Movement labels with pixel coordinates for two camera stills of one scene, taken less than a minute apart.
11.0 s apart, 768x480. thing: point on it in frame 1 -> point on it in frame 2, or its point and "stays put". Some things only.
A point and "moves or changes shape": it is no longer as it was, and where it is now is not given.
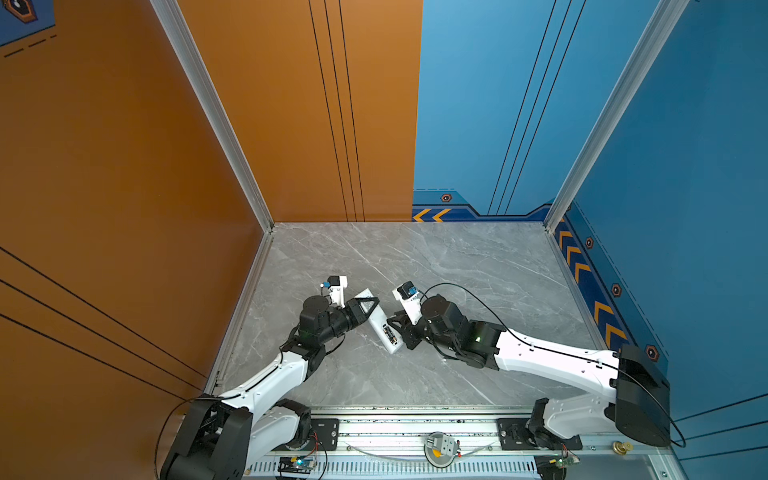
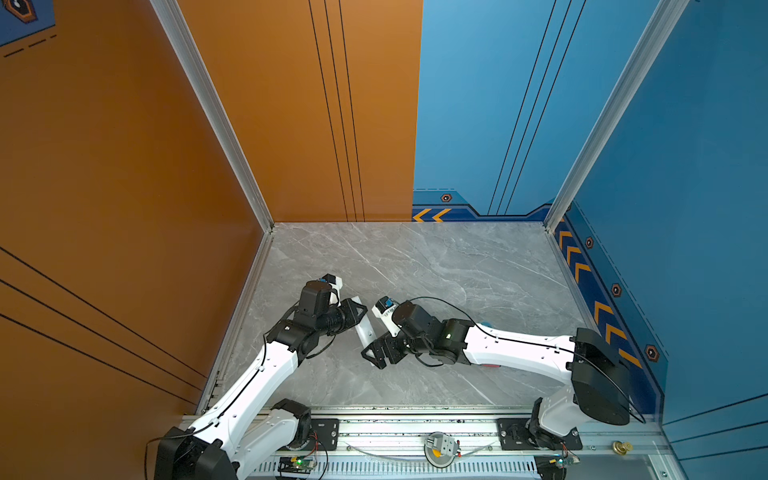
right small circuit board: (562, 460) stays put
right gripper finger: (402, 319) -> (379, 356)
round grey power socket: (441, 449) stays put
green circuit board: (303, 464) stays put
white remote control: (380, 324) moves or changes shape
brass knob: (621, 448) stays put
